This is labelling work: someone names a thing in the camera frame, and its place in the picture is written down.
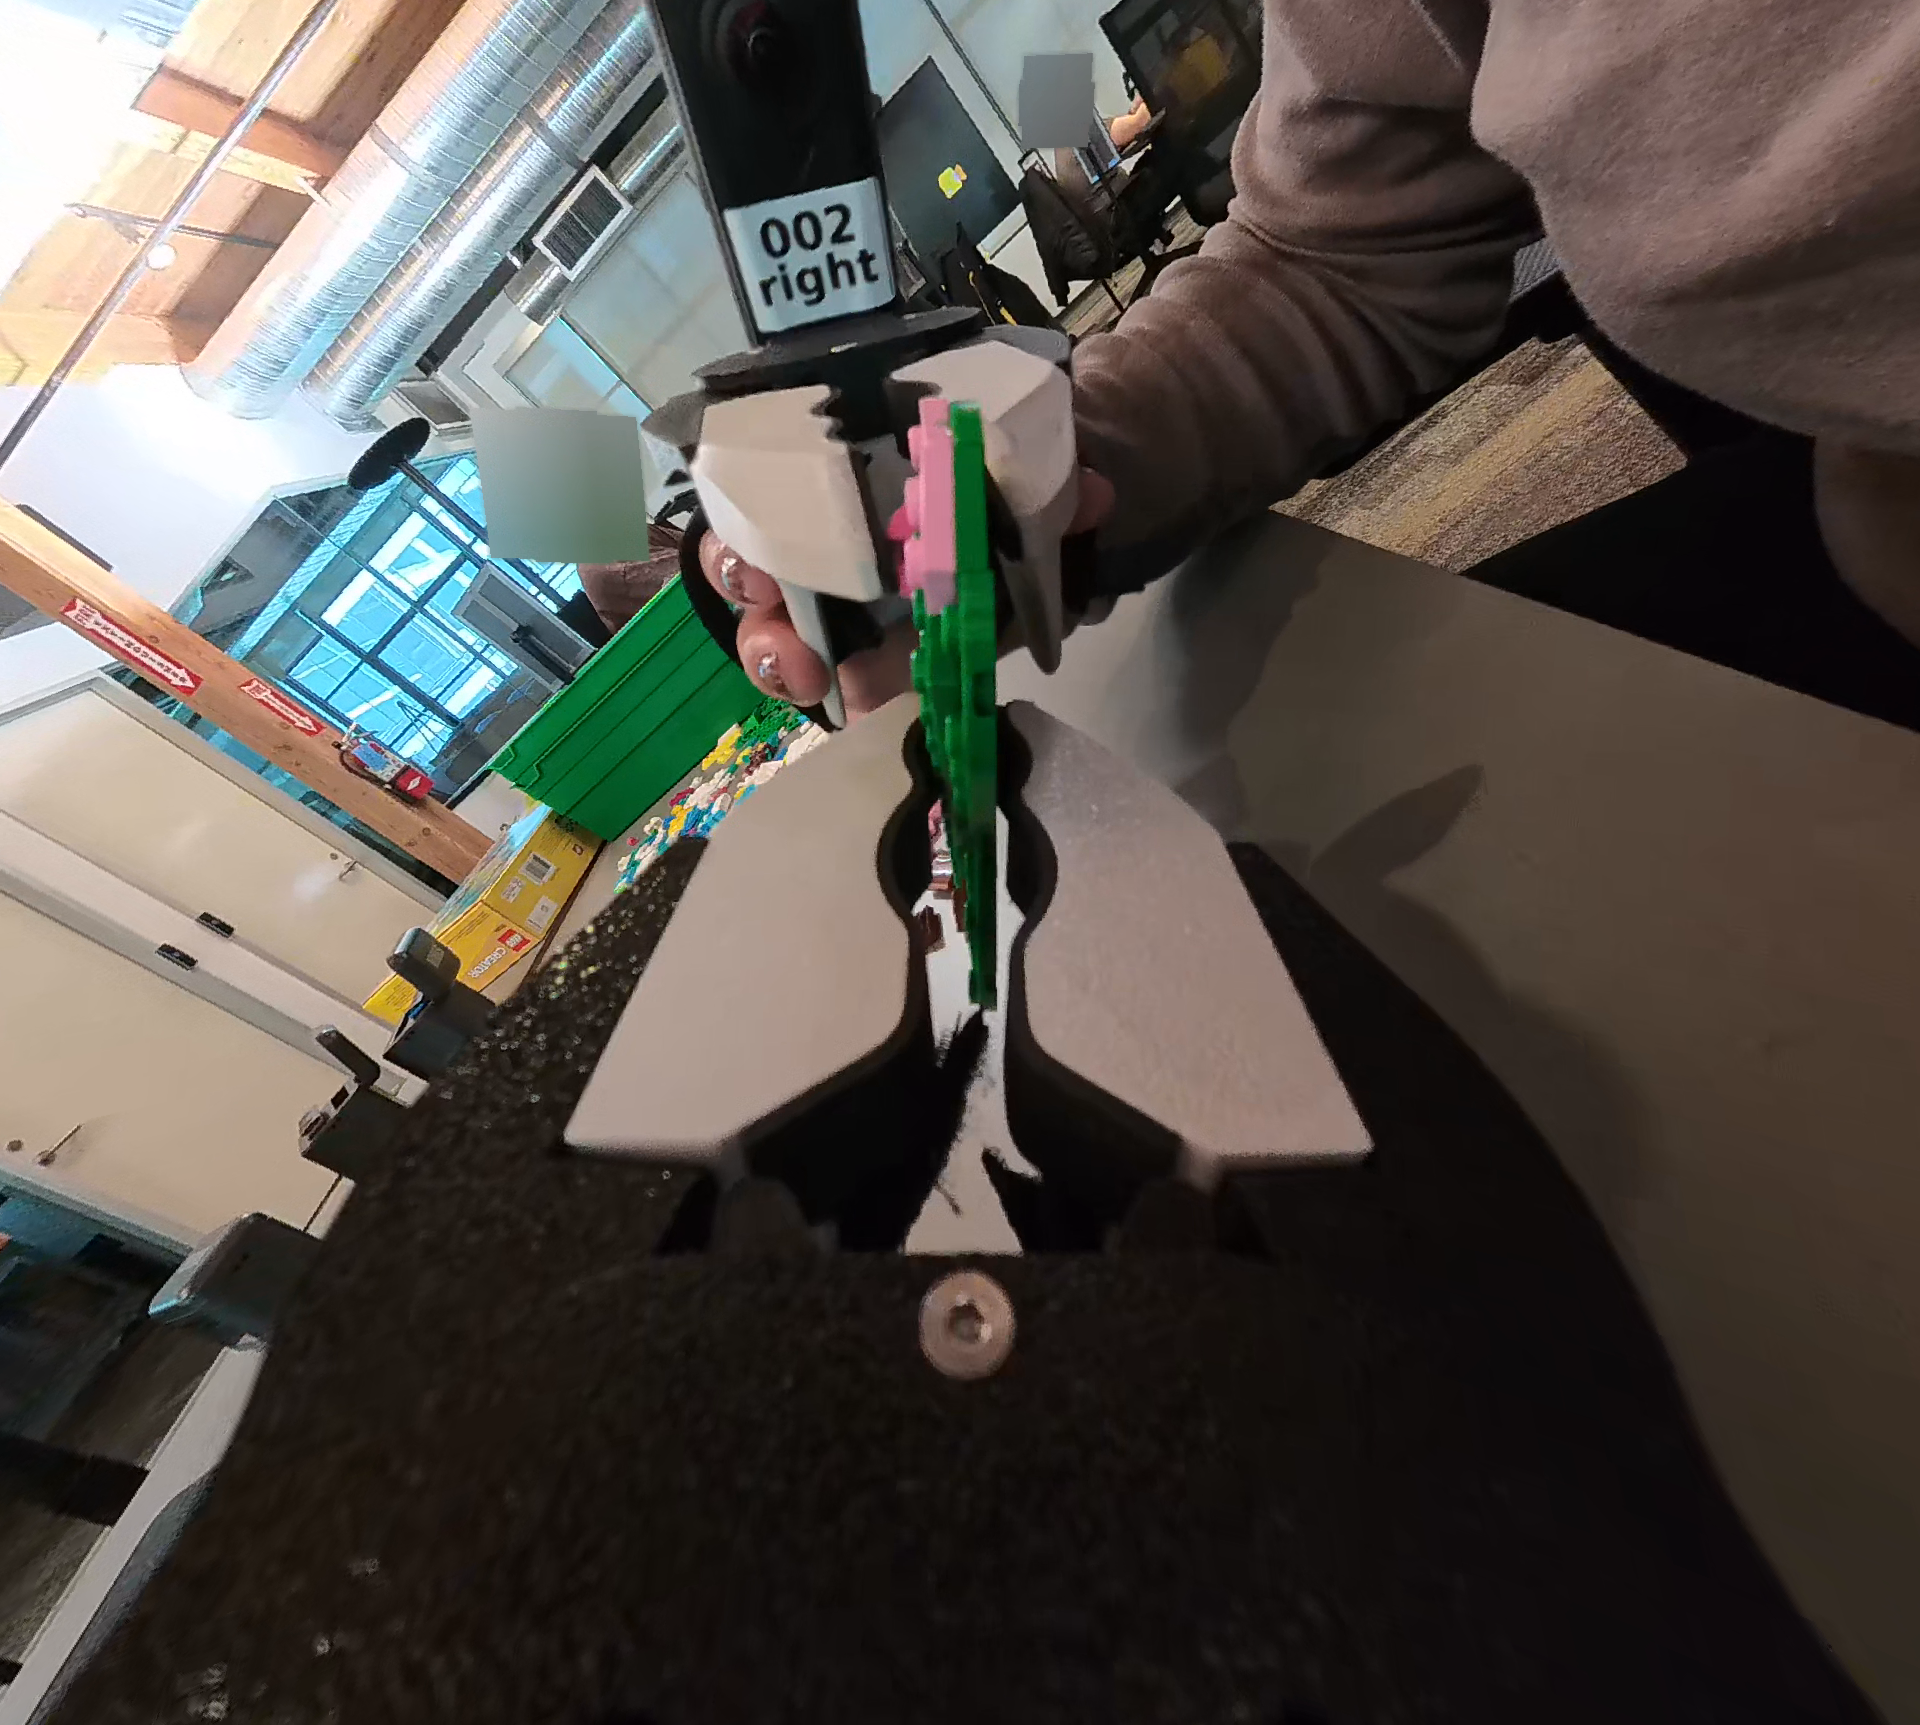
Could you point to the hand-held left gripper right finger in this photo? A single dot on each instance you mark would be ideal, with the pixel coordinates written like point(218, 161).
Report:
point(1185, 991)

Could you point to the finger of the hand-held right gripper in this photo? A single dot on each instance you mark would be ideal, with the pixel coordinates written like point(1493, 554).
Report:
point(1029, 434)
point(780, 494)

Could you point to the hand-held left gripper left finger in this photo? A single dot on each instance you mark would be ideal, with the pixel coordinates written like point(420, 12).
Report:
point(751, 991)

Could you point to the pink lego brick cluster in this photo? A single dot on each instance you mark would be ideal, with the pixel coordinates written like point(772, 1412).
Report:
point(931, 510)

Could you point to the green lego baseplate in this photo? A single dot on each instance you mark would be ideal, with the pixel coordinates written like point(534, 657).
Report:
point(968, 705)

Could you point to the person's right forearm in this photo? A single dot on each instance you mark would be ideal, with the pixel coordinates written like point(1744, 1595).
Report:
point(1274, 374)

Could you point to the pile of loose lego bricks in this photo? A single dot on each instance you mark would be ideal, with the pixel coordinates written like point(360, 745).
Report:
point(704, 802)

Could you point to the yellow lego box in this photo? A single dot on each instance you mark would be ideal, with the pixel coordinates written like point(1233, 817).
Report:
point(503, 892)

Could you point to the person's right hand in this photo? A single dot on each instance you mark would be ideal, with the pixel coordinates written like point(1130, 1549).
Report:
point(759, 623)

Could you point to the black display screen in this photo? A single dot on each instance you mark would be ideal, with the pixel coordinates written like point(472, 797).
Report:
point(938, 135)

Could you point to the black office chair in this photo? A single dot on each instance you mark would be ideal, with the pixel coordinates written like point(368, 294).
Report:
point(1192, 61)
point(1065, 232)

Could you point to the green plastic bin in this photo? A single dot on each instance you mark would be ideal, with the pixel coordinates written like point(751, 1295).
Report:
point(645, 705)

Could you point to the black device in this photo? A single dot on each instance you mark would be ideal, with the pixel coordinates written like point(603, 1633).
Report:
point(428, 996)
point(352, 1111)

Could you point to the black dome lamp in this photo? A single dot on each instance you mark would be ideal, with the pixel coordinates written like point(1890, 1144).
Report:
point(390, 451)

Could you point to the small red device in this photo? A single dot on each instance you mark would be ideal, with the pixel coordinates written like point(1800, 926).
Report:
point(393, 769)

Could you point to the teal framed window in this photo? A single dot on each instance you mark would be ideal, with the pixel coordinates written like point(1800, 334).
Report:
point(375, 615)

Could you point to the white cabinet door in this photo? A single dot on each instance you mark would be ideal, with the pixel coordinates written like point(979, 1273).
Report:
point(150, 825)
point(150, 1080)

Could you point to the wooden beam with red labels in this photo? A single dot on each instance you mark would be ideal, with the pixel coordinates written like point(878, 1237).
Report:
point(181, 661)

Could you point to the person's black pants leg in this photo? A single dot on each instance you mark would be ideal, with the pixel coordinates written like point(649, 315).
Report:
point(1680, 554)

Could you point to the person's grey sweatshirt torso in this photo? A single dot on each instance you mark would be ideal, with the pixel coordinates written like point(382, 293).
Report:
point(1680, 75)

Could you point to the duct vent grille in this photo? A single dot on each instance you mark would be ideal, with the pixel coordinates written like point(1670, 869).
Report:
point(578, 218)

